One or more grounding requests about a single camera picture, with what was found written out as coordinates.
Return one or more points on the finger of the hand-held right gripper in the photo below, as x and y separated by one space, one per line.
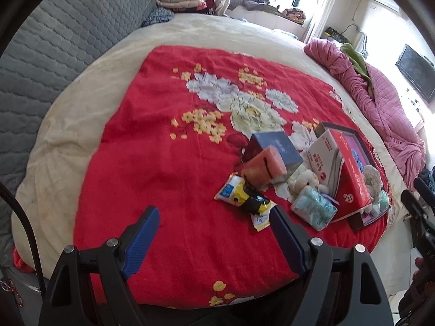
411 205
423 185

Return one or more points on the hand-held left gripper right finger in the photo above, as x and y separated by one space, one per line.
285 241

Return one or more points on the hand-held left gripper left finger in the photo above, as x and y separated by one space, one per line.
142 241

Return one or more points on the green item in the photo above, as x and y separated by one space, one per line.
384 198

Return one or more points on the plastic tissue pack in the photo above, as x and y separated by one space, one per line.
312 207

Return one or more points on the white floral fabric pouch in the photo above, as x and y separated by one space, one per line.
372 178

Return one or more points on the dark framed tray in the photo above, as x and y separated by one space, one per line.
356 223

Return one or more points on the cream teddy bear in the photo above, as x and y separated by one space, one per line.
306 180

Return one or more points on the white blue yellow packet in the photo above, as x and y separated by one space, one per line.
238 195

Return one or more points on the pink soft packet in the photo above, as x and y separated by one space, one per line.
261 166

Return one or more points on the red cardboard carton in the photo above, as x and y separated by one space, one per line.
353 183

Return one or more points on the pink quilt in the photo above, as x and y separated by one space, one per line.
390 122

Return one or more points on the pink book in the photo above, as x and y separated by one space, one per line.
356 147

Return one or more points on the dark blue box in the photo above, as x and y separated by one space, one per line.
282 146

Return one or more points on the red floral blanket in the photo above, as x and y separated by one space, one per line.
153 142

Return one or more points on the red cloth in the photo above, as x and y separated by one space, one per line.
21 261

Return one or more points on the green cloth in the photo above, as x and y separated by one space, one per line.
355 57

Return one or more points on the cream bedspread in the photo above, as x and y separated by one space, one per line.
85 102

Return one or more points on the dark floral cushion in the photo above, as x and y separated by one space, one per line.
294 13

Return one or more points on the grey quilted headboard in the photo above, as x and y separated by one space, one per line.
51 40

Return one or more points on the dark patterned pillow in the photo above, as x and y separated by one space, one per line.
158 17

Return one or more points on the pile of clothes on windowsill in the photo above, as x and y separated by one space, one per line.
255 5

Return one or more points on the black wall television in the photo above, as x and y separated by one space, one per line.
416 71

